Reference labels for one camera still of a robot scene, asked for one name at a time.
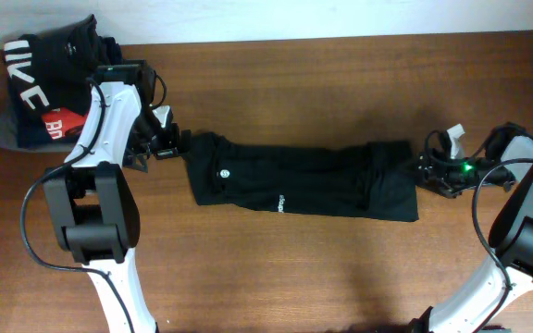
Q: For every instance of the navy shirt with white letters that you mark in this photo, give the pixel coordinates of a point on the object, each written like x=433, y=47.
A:
x=28, y=98

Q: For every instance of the red folded shirt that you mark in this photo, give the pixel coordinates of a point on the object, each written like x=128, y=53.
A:
x=62, y=123

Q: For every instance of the black folded shirt on top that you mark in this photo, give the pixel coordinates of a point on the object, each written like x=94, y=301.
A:
x=63, y=58

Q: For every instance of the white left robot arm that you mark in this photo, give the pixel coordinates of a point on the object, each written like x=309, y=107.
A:
x=94, y=215

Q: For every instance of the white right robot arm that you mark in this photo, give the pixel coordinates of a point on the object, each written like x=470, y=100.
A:
x=503, y=222

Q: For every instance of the white back board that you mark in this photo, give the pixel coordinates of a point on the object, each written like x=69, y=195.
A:
x=207, y=21

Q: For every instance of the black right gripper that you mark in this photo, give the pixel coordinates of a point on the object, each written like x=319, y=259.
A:
x=444, y=186

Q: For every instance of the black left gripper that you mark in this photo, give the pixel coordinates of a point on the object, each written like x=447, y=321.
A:
x=170, y=147

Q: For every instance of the grey folded shirt at bottom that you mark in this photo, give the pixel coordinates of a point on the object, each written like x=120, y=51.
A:
x=9, y=141

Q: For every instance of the black t-shirt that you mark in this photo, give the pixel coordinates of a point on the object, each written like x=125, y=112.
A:
x=357, y=181

